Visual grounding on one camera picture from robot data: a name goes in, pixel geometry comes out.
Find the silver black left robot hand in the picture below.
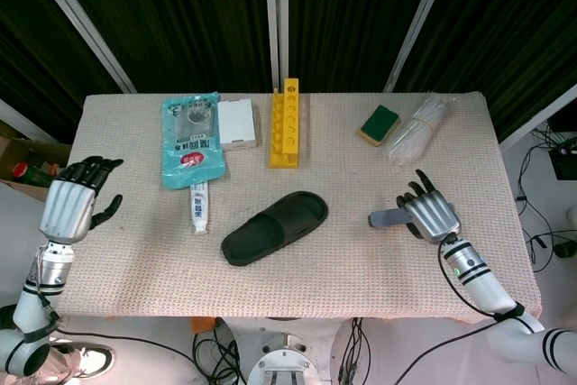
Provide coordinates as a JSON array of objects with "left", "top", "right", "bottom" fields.
[{"left": 38, "top": 155, "right": 124, "bottom": 244}]

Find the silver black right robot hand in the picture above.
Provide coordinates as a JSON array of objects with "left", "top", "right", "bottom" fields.
[{"left": 395, "top": 169, "right": 463, "bottom": 243}]

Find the grey scrub brush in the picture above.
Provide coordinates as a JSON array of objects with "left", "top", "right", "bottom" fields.
[{"left": 367, "top": 207, "right": 411, "bottom": 228}]

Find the black slipper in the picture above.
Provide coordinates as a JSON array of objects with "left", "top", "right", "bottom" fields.
[{"left": 219, "top": 190, "right": 329, "bottom": 268}]

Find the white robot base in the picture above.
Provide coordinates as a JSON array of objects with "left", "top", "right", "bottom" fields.
[{"left": 215, "top": 315, "right": 362, "bottom": 385}]

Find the green can with red lid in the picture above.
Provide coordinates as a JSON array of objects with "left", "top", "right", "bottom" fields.
[{"left": 12, "top": 161, "right": 64, "bottom": 188}]

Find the brown cardboard carton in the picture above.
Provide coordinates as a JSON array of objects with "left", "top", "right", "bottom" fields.
[{"left": 0, "top": 121, "right": 73, "bottom": 205}]

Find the bundle of clear plastic tubes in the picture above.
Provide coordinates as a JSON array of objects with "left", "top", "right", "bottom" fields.
[{"left": 388, "top": 95, "right": 452, "bottom": 165}]

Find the green yellow sponge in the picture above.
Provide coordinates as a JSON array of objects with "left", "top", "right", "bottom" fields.
[{"left": 359, "top": 104, "right": 400, "bottom": 147}]

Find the beige waffle table cloth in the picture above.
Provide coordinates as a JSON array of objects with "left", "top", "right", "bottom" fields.
[{"left": 44, "top": 91, "right": 542, "bottom": 321}]

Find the white toothpaste tube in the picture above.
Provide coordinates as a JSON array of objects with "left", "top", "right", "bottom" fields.
[{"left": 188, "top": 181, "right": 212, "bottom": 235}]

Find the teal plastic pouch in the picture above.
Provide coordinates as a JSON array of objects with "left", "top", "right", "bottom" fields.
[{"left": 160, "top": 90, "right": 228, "bottom": 191}]

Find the black electronic box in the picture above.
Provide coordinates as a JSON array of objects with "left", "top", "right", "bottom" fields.
[{"left": 547, "top": 132, "right": 577, "bottom": 181}]

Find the yellow test tube rack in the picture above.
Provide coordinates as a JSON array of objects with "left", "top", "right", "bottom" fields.
[{"left": 269, "top": 78, "right": 302, "bottom": 170}]

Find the small orange block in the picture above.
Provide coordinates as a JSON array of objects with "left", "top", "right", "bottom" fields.
[{"left": 191, "top": 316, "right": 216, "bottom": 336}]

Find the white cardboard box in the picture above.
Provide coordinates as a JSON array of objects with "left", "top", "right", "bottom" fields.
[{"left": 216, "top": 98, "right": 261, "bottom": 151}]

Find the white low frame rail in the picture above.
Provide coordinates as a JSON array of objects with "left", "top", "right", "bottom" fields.
[
  {"left": 0, "top": 98, "right": 50, "bottom": 145},
  {"left": 499, "top": 85, "right": 577, "bottom": 154}
]

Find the black floor cable tangle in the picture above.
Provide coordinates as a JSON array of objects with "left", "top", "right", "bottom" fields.
[{"left": 515, "top": 127, "right": 577, "bottom": 273}]

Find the black cable bundle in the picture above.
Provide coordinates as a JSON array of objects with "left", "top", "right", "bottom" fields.
[
  {"left": 192, "top": 325, "right": 248, "bottom": 385},
  {"left": 336, "top": 316, "right": 371, "bottom": 385}
]

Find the white slanted frame post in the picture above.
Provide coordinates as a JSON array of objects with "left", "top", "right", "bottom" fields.
[
  {"left": 20, "top": 0, "right": 138, "bottom": 94},
  {"left": 382, "top": 0, "right": 459, "bottom": 93}
]

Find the white upright frame post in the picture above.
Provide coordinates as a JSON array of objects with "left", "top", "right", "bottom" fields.
[{"left": 263, "top": 0, "right": 289, "bottom": 88}]

